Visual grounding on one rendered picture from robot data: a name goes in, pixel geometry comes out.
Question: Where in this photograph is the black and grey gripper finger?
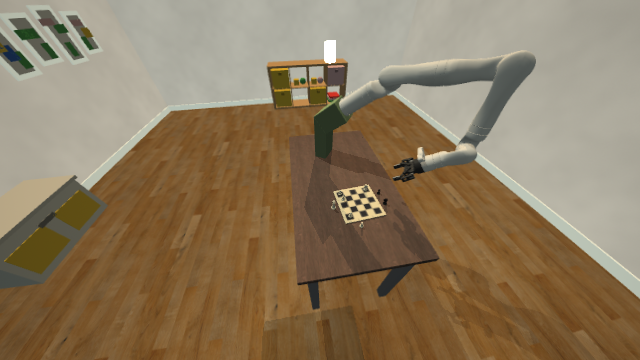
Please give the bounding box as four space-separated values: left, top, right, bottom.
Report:
392 167 415 182
393 158 414 169

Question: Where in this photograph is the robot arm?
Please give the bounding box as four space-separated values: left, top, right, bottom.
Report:
339 51 536 172

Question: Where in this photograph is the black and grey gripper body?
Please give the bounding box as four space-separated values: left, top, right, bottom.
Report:
404 159 424 174

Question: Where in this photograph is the chessboard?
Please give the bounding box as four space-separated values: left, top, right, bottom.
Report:
333 185 386 224

